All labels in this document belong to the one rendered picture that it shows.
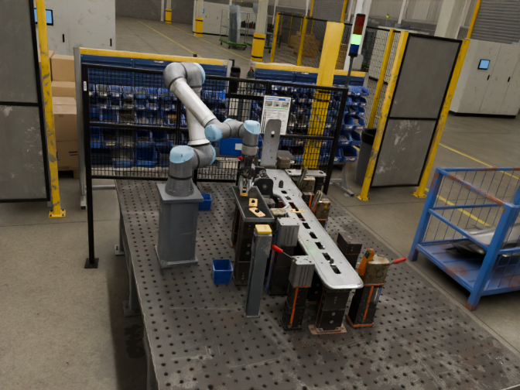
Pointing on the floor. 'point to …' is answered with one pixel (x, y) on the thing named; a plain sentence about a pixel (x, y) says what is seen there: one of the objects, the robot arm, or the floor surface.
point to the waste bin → (364, 154)
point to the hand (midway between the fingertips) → (244, 189)
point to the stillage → (473, 242)
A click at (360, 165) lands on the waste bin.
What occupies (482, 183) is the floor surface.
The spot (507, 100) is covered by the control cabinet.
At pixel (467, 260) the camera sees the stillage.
